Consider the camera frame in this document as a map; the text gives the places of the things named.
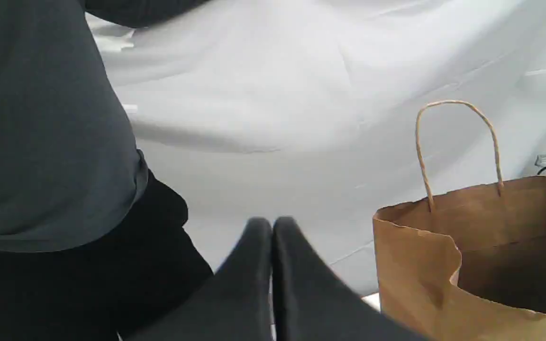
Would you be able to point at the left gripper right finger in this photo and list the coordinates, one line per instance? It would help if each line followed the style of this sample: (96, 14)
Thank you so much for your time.
(310, 303)

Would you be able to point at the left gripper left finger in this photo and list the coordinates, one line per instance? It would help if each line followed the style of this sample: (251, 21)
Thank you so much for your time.
(233, 305)

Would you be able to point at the brown paper bag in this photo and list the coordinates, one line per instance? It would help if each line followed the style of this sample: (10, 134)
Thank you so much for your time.
(468, 265)

